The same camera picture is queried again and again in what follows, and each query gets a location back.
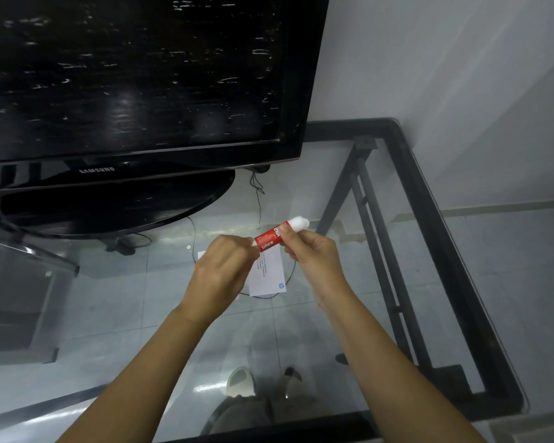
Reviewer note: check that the person's right hand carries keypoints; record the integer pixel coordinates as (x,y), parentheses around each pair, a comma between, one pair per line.
(316,267)

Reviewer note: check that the person's left hand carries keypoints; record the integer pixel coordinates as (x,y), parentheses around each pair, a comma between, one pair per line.
(219,276)

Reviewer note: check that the person's right thumb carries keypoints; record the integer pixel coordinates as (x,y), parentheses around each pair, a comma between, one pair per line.
(288,235)

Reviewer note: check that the person's left fingers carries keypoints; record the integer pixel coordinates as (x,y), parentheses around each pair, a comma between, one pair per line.
(242,248)

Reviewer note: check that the red glue stick white cap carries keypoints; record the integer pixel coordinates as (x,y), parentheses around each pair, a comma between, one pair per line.
(271,237)

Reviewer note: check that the person's left forearm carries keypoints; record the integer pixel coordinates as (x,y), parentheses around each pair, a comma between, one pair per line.
(138,387)

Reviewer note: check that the person's right forearm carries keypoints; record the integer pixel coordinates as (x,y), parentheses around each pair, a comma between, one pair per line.
(397,378)

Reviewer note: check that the white paper card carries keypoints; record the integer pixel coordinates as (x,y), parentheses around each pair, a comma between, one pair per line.
(271,272)

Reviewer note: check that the black plug on floor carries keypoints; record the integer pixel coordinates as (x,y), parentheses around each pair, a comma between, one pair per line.
(120,246)

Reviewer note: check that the black oval television stand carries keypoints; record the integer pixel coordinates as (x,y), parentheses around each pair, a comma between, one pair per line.
(120,202)

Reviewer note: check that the person's left beige shoe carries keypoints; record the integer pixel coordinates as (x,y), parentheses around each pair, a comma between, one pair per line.
(240,382)

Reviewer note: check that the person's beige shoe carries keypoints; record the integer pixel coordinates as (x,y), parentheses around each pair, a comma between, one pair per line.
(290,383)
(240,382)

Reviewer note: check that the person's right beige shoe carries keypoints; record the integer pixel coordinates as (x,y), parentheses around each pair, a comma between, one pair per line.
(290,383)

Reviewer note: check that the person's grey trousers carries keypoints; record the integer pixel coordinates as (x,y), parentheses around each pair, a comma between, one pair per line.
(258,412)

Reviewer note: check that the black flat television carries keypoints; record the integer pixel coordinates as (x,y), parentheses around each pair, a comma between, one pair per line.
(134,73)

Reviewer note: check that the glass lower shelf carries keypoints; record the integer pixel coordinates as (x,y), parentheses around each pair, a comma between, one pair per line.
(18,295)

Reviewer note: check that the black metal glass table frame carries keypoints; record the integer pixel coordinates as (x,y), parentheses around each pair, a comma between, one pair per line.
(443,253)

